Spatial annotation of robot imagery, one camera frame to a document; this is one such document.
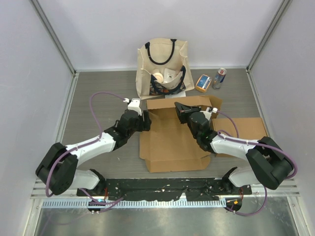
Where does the spare cardboard blank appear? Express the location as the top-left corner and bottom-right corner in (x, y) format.
(140, 95), (222, 173)

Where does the brown cardboard box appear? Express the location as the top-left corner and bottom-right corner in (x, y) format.
(212, 118), (268, 140)

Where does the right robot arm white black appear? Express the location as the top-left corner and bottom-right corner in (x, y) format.
(175, 102), (297, 194)

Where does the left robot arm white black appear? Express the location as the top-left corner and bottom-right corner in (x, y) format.
(35, 110), (152, 197)

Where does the white box in bag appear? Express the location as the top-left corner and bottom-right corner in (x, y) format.
(163, 68), (176, 83)

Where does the tape roll in bag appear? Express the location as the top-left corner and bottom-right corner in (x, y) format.
(152, 72), (164, 84)

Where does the beige canvas tote bag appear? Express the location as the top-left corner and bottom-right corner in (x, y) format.
(135, 38), (194, 100)

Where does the silver blue drink can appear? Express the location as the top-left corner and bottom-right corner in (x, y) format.
(212, 68), (227, 89)

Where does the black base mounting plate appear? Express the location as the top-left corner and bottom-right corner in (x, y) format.
(86, 178), (252, 202)

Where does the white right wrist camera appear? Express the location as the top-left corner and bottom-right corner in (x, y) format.
(201, 107), (218, 121)

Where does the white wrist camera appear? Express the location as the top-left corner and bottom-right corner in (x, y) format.
(201, 107), (218, 121)
(123, 98), (142, 116)

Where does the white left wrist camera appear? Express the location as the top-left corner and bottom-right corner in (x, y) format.
(123, 98), (142, 116)

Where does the white slotted cable duct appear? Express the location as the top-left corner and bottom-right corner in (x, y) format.
(41, 198), (226, 208)

